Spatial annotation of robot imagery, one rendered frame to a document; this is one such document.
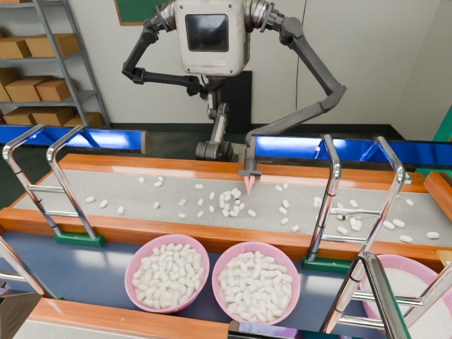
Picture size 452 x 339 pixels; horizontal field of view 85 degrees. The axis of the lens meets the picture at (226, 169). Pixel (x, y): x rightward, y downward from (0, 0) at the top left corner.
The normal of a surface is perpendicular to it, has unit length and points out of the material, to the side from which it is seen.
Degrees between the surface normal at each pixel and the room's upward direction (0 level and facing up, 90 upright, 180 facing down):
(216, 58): 90
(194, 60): 90
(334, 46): 90
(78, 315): 0
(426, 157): 58
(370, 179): 0
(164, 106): 90
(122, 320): 0
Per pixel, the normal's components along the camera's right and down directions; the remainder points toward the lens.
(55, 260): -0.04, -0.80
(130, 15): -0.07, 0.60
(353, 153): -0.14, 0.08
